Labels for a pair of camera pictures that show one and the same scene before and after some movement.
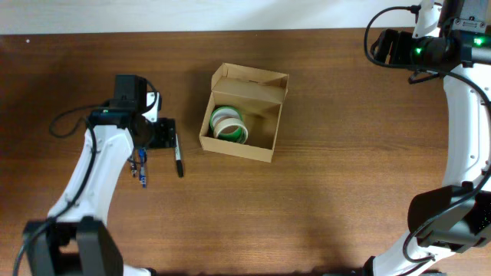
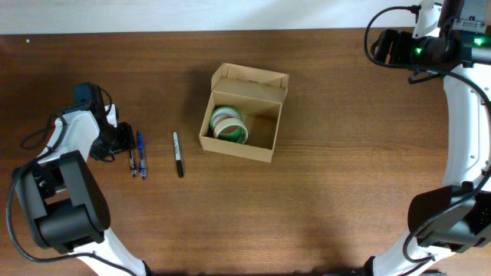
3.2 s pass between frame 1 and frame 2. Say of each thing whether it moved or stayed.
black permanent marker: stayed
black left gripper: moved
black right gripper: stayed
